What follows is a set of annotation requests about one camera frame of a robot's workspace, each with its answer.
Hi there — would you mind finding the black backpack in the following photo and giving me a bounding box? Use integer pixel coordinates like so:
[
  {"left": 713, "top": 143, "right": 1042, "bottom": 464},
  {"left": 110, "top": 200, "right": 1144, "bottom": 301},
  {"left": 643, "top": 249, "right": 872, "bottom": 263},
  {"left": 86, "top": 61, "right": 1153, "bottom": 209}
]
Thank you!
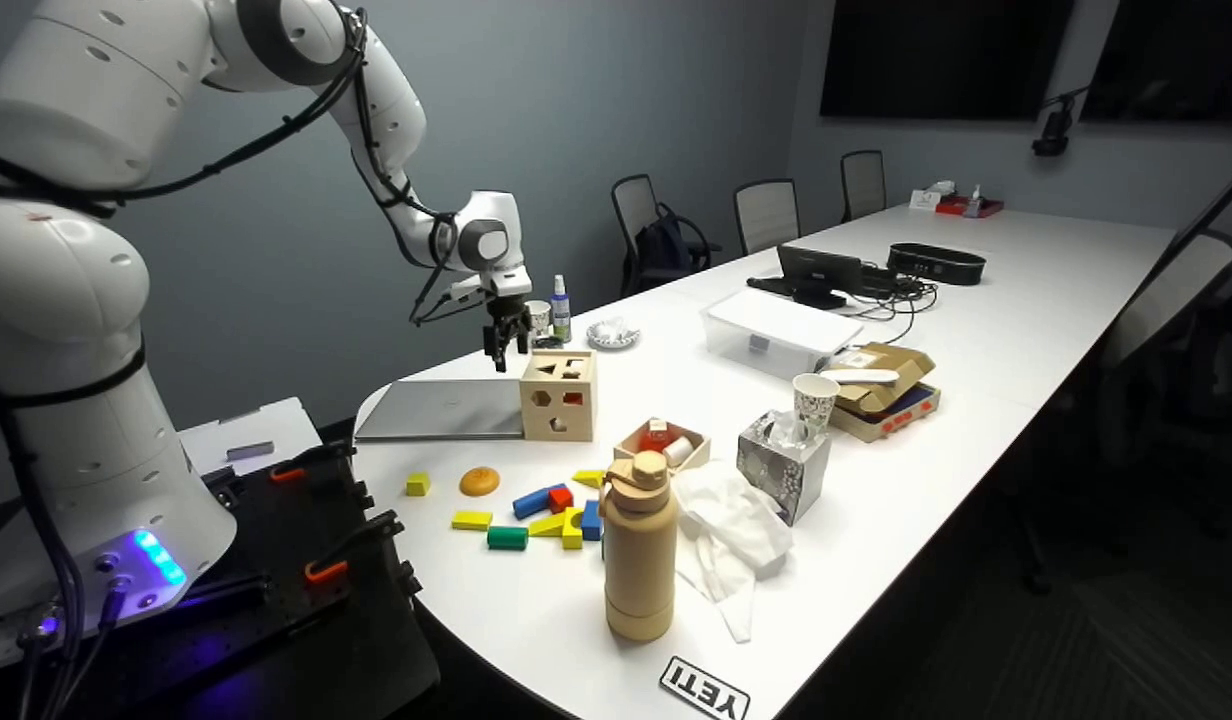
[{"left": 635, "top": 209, "right": 713, "bottom": 285}]

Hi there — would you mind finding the yellow block near tray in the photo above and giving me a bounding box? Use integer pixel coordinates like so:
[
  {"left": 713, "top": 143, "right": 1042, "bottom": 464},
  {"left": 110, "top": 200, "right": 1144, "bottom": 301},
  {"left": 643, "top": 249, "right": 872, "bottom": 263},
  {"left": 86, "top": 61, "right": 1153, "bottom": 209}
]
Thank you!
[{"left": 528, "top": 507, "right": 586, "bottom": 552}]

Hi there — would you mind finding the black chair right side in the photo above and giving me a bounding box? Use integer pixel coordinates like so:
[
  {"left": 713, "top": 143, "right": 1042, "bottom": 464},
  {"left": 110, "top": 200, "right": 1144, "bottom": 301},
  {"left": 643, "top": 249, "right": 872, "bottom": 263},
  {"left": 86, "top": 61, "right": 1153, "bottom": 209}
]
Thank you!
[{"left": 1012, "top": 179, "right": 1232, "bottom": 593}]

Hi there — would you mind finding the cardboard box with items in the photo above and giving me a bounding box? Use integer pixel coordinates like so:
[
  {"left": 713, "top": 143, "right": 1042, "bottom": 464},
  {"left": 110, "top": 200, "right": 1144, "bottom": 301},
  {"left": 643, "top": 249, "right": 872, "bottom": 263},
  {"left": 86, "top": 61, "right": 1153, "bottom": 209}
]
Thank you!
[{"left": 822, "top": 342, "right": 941, "bottom": 442}]

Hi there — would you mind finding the yellow small block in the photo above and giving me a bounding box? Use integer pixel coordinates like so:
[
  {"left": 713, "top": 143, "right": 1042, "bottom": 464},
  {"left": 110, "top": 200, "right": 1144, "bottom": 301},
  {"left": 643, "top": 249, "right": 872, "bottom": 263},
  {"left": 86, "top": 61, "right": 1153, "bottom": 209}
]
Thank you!
[{"left": 571, "top": 466, "right": 609, "bottom": 487}]

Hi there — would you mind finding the yellow cube block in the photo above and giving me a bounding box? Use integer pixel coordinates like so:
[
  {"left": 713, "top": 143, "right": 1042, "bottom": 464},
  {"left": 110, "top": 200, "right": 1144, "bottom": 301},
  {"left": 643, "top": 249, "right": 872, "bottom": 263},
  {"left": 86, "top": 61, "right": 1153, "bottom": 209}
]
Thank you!
[{"left": 406, "top": 473, "right": 434, "bottom": 496}]

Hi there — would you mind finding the grey tissue box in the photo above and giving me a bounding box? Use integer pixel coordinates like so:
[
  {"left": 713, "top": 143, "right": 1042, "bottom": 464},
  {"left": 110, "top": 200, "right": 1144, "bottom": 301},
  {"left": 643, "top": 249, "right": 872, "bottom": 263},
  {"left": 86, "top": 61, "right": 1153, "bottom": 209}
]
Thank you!
[{"left": 738, "top": 410, "right": 833, "bottom": 525}]

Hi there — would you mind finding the grey office chair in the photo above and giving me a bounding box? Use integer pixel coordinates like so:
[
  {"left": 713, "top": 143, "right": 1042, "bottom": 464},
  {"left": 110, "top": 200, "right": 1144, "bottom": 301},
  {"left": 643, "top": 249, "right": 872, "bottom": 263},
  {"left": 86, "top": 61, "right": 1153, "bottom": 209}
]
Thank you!
[
  {"left": 614, "top": 170, "right": 662, "bottom": 292},
  {"left": 733, "top": 179, "right": 801, "bottom": 253},
  {"left": 839, "top": 149, "right": 888, "bottom": 219}
]

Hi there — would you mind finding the small paper cup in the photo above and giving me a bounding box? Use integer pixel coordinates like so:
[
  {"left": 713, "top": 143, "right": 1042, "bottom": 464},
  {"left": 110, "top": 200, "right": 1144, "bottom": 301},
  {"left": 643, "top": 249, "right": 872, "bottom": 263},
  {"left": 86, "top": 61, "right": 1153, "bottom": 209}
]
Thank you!
[{"left": 792, "top": 370, "right": 839, "bottom": 434}]

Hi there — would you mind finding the red item on table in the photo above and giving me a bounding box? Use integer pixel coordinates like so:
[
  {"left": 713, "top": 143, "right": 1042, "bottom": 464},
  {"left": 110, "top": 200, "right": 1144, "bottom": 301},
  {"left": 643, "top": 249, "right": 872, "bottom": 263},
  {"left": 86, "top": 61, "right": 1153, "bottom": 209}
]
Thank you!
[{"left": 910, "top": 179, "right": 1001, "bottom": 219}]

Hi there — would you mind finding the white crumpled cloth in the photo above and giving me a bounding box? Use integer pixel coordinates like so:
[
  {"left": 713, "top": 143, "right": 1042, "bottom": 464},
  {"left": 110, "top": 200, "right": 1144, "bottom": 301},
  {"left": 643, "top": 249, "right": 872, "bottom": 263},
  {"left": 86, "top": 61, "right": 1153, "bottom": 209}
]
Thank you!
[{"left": 674, "top": 474, "right": 792, "bottom": 645}]

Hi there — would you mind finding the small spray bottle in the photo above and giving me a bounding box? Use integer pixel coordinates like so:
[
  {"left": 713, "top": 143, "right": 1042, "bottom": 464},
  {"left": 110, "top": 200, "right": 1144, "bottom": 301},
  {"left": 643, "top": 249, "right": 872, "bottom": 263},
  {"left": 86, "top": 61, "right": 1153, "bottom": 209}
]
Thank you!
[{"left": 548, "top": 273, "right": 571, "bottom": 342}]

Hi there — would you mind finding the tan water bottle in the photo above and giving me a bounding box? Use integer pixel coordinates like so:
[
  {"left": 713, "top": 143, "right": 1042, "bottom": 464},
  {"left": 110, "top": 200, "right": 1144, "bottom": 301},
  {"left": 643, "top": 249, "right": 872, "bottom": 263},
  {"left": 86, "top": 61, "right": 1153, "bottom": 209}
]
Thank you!
[{"left": 599, "top": 451, "right": 678, "bottom": 645}]

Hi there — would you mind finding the wall television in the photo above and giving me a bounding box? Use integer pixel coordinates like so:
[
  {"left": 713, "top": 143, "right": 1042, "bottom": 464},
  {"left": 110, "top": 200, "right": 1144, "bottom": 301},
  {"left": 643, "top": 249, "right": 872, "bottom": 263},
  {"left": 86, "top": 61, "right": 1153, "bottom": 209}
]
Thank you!
[{"left": 822, "top": 0, "right": 1073, "bottom": 118}]

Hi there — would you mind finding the small wooden tray box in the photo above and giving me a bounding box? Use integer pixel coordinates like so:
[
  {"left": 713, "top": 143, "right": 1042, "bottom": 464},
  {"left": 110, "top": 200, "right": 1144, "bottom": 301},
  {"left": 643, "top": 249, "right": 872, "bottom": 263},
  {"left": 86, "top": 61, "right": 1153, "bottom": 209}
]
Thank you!
[{"left": 614, "top": 415, "right": 713, "bottom": 473}]

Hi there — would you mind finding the white paper cup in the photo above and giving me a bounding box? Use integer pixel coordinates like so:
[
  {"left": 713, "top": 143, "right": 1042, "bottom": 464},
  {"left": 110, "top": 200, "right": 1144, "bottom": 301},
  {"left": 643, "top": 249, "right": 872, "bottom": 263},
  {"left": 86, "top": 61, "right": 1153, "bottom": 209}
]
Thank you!
[{"left": 528, "top": 301, "right": 560, "bottom": 346}]

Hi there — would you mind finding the green block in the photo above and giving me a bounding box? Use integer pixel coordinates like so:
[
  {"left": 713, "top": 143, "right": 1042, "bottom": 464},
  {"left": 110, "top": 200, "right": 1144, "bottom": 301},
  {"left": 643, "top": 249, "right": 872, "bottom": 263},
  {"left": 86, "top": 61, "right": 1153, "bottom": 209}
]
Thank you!
[{"left": 488, "top": 525, "right": 528, "bottom": 552}]

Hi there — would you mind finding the blue long block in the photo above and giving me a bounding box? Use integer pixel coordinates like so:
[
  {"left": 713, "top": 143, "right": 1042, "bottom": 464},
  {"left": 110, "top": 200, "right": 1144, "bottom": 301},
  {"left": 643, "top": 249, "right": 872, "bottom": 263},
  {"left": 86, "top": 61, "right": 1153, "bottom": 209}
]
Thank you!
[{"left": 513, "top": 485, "right": 556, "bottom": 521}]

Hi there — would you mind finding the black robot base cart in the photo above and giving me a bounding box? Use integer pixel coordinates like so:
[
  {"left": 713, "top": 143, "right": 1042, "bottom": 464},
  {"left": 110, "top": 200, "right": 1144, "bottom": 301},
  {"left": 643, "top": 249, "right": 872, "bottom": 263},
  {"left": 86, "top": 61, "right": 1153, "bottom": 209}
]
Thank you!
[{"left": 61, "top": 441, "right": 440, "bottom": 720}]

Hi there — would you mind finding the red block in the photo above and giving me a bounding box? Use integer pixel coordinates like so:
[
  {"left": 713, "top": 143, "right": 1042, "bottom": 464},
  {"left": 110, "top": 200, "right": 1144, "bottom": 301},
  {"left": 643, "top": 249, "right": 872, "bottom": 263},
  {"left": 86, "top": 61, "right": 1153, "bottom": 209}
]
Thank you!
[{"left": 548, "top": 485, "right": 571, "bottom": 511}]

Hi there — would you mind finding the wooden shape sorter box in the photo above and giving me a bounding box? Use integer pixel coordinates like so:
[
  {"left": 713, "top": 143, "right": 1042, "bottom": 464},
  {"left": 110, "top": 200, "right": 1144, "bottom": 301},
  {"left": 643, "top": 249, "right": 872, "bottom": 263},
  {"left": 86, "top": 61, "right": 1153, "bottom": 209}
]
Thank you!
[{"left": 522, "top": 353, "right": 595, "bottom": 441}]

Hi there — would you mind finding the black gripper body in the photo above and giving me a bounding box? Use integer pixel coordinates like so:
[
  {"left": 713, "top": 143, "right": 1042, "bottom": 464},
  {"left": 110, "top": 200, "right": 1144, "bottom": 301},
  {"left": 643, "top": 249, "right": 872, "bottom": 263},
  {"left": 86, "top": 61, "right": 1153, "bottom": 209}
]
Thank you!
[{"left": 483, "top": 294, "right": 531, "bottom": 353}]

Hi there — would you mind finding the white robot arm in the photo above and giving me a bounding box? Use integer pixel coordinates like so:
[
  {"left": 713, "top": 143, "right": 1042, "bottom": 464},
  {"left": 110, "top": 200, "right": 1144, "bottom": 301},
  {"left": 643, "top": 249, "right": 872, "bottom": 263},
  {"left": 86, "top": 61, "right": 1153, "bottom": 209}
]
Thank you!
[{"left": 0, "top": 0, "right": 531, "bottom": 669}]

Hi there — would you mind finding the orange round disc block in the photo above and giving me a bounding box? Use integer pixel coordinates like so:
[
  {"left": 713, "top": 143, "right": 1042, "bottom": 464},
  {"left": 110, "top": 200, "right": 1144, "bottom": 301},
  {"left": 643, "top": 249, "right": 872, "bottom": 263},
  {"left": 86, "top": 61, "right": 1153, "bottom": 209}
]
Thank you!
[{"left": 460, "top": 464, "right": 500, "bottom": 496}]

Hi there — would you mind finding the YETI sticker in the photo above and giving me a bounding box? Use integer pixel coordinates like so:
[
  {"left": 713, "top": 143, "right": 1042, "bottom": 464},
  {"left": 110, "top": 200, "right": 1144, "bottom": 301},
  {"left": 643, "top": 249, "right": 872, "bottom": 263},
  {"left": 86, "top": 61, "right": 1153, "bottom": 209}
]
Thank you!
[{"left": 662, "top": 657, "right": 754, "bottom": 720}]

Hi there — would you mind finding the white board with clips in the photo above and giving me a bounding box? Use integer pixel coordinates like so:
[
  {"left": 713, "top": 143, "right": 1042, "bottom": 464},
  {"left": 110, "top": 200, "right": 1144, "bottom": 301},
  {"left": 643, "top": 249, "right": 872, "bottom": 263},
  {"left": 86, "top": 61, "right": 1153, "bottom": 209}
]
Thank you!
[{"left": 182, "top": 397, "right": 320, "bottom": 474}]

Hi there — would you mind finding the yellow rectangular block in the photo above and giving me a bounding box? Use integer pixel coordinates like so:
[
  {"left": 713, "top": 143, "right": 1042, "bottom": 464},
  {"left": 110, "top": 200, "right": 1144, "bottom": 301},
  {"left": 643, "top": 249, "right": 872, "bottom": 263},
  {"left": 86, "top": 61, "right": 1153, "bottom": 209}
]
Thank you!
[{"left": 452, "top": 511, "right": 493, "bottom": 532}]

